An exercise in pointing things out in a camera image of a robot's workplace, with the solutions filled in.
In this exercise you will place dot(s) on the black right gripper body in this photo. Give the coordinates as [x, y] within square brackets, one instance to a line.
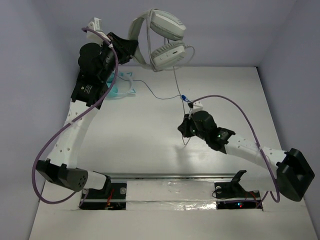
[190, 129]

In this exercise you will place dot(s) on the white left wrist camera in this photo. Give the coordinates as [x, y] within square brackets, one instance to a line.
[95, 24]

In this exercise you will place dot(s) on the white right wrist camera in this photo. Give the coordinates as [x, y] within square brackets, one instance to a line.
[195, 106]

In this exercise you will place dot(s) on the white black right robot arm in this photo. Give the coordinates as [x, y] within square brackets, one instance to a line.
[290, 172]

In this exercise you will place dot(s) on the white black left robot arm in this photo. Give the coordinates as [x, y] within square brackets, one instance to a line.
[60, 166]

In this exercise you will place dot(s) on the teal cat-ear headphones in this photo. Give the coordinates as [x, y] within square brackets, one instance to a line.
[123, 87]

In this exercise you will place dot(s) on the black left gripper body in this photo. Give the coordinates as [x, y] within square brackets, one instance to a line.
[122, 46]

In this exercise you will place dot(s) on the aluminium rail at table front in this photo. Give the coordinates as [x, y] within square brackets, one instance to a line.
[171, 176]

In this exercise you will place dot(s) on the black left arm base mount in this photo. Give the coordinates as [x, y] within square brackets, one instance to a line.
[111, 197]

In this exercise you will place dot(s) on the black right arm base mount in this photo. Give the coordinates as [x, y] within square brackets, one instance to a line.
[231, 195]

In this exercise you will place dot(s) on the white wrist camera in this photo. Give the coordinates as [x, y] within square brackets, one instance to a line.
[95, 24]
[195, 106]

